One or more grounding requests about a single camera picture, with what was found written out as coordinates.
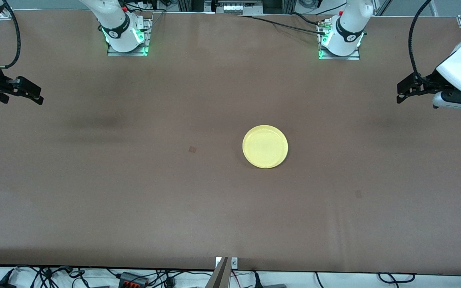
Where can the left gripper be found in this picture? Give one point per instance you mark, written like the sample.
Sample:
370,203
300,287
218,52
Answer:
429,81

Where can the yellow round plate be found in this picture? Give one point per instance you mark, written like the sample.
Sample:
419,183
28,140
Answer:
265,146

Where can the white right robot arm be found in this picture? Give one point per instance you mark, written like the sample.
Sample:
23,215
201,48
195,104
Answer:
120,38

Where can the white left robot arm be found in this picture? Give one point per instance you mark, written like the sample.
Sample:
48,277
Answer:
346,40

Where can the black power adapter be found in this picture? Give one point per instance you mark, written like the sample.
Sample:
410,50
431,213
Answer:
0,284

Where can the white terminal block device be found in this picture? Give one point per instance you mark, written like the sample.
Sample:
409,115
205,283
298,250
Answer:
238,7

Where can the black orange power strip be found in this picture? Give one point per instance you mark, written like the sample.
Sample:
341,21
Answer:
132,278

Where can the brown table cloth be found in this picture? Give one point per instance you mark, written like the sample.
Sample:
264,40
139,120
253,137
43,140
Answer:
230,208

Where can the grey flat box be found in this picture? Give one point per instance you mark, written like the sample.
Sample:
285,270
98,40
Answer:
274,286

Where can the black plug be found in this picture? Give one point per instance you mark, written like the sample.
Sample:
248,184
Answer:
257,282

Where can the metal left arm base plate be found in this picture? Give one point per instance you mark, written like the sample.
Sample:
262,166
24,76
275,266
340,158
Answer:
338,58

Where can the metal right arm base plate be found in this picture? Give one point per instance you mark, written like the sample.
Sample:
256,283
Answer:
126,54

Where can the white pole clamp bracket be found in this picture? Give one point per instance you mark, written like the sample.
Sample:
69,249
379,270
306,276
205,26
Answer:
234,262

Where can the grey camera stand pole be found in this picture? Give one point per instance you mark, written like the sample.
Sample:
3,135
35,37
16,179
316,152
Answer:
219,278

